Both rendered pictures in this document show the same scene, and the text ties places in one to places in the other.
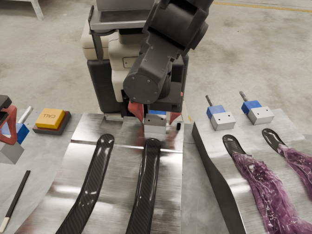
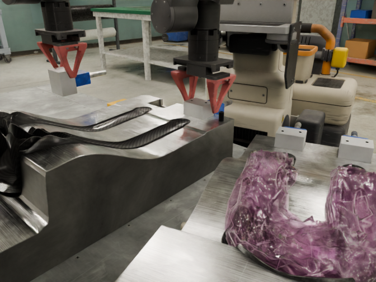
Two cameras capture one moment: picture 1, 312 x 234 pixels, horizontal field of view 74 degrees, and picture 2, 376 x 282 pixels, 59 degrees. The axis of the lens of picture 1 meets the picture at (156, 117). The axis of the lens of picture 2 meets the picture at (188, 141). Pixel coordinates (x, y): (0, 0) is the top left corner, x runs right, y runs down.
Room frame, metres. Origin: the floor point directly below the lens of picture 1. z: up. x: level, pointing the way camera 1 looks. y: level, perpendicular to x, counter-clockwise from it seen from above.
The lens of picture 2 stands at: (-0.21, -0.34, 1.11)
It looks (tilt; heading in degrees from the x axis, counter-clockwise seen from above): 24 degrees down; 36
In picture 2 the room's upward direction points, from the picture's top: straight up
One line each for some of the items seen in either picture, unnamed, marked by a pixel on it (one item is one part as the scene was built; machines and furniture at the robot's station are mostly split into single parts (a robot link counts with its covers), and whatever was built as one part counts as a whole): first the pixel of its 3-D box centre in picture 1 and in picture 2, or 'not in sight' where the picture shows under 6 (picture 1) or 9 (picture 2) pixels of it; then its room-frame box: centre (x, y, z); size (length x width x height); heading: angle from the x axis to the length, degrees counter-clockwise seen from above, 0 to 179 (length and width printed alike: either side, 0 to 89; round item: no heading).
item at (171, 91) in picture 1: (156, 83); (203, 48); (0.32, 0.00, 1.02); 0.10 x 0.07 x 0.07; 83
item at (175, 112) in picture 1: (165, 108); (210, 88); (0.32, -0.02, 0.95); 0.07 x 0.07 x 0.09; 83
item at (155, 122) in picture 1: (157, 112); (213, 108); (0.36, 0.00, 0.89); 0.13 x 0.05 x 0.05; 173
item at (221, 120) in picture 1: (215, 111); (293, 135); (0.40, -0.17, 0.86); 0.13 x 0.05 x 0.05; 10
